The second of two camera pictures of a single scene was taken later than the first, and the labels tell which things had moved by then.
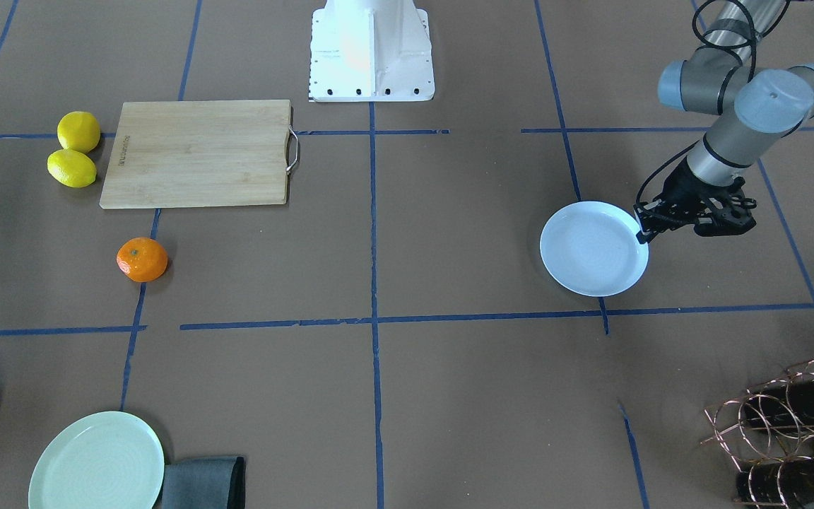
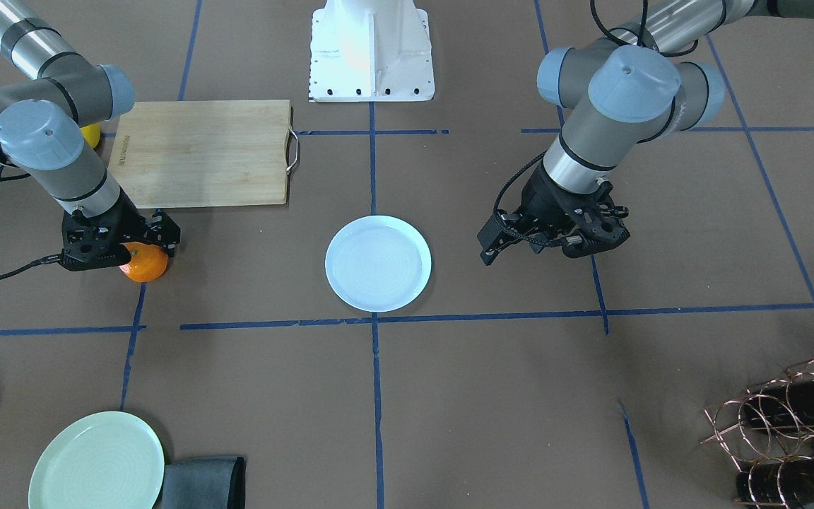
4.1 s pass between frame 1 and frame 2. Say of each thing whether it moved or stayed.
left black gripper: moved
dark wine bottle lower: stayed
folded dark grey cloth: stayed
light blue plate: moved
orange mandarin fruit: stayed
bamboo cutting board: stayed
